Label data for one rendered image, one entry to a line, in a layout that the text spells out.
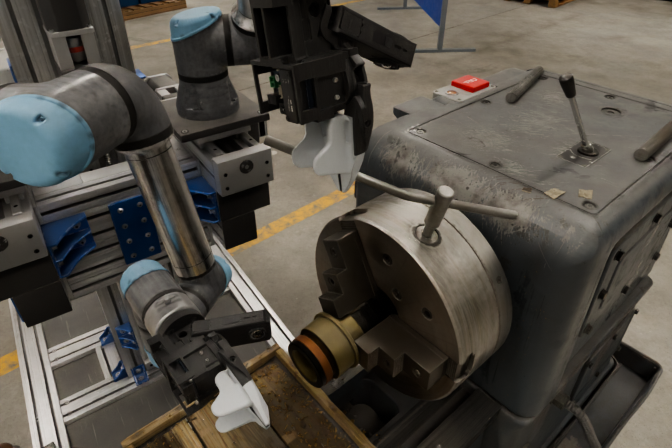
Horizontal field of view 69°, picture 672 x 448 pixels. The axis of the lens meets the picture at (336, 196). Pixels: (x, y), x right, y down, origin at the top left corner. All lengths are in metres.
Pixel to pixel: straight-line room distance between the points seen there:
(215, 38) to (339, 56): 0.73
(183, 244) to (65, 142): 0.31
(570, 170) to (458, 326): 0.33
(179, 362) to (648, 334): 2.15
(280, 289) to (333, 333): 1.68
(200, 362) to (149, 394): 1.15
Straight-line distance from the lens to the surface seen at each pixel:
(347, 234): 0.72
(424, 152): 0.85
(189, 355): 0.71
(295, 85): 0.43
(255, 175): 1.16
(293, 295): 2.34
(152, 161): 0.83
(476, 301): 0.70
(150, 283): 0.82
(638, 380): 1.58
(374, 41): 0.49
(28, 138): 0.69
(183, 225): 0.88
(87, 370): 1.99
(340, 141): 0.48
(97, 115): 0.71
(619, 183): 0.86
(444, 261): 0.67
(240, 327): 0.74
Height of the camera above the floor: 1.65
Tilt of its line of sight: 34 degrees down
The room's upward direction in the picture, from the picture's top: straight up
